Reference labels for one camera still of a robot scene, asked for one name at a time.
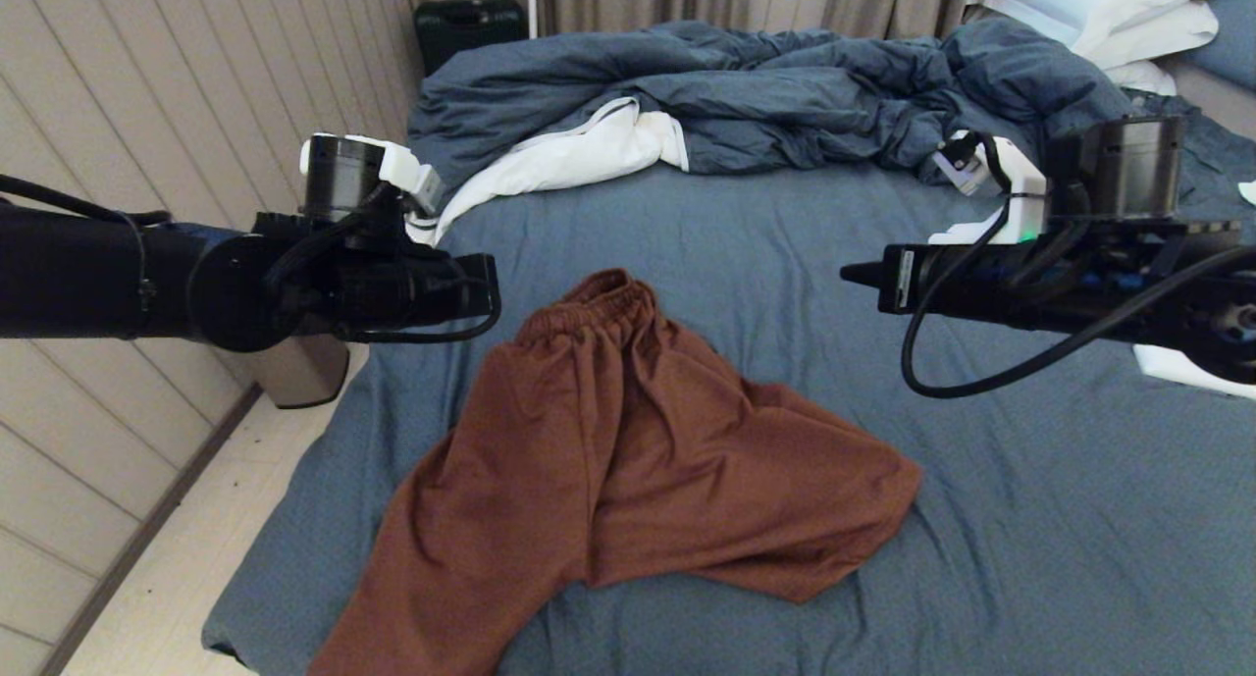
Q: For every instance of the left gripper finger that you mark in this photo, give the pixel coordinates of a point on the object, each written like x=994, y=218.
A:
x=481, y=291

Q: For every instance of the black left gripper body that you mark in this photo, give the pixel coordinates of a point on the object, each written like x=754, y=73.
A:
x=373, y=284

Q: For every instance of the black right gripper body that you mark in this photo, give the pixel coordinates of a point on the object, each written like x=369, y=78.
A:
x=1079, y=274

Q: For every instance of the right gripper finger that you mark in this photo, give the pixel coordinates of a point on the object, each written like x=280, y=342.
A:
x=863, y=276

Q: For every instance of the black and orange left arm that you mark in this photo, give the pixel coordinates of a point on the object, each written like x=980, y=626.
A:
x=78, y=274

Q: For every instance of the bronze trash bin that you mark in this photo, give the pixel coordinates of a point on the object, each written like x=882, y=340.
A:
x=294, y=372

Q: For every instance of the flat white rectangular object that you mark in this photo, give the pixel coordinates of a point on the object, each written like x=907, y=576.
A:
x=1187, y=372

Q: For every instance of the crumpled blue duvet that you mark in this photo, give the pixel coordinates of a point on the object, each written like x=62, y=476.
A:
x=765, y=97

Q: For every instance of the beige headboard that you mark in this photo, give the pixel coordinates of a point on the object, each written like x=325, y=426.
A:
x=1217, y=99

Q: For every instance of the black suitcase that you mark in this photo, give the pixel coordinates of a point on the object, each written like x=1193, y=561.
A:
x=469, y=34

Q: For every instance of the blue pillow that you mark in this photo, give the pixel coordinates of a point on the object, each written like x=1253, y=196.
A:
x=1231, y=36

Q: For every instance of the blue bed sheet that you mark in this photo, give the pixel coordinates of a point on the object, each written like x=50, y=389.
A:
x=981, y=558

